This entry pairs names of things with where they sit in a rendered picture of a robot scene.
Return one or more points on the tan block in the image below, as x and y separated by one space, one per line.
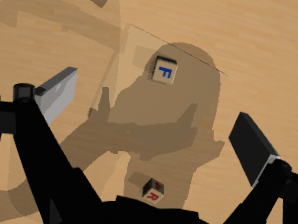
164 70
153 191

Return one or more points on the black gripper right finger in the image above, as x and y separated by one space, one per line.
256 154

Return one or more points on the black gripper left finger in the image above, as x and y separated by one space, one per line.
56 187

